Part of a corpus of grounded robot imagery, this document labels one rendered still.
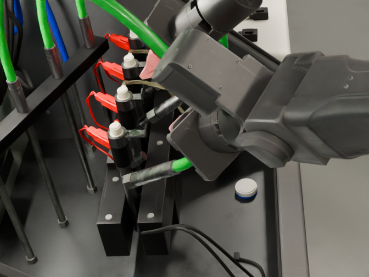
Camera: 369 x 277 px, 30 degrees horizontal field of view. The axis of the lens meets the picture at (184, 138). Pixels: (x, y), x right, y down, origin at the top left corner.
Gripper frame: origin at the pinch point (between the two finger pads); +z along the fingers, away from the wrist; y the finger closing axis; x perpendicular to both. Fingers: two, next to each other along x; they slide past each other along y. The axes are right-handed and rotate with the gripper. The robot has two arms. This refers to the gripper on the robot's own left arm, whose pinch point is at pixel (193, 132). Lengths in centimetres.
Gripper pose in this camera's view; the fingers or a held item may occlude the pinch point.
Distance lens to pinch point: 78.3
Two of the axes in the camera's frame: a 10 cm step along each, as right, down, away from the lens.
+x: 6.7, 7.2, 1.7
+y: -6.7, 6.9, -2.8
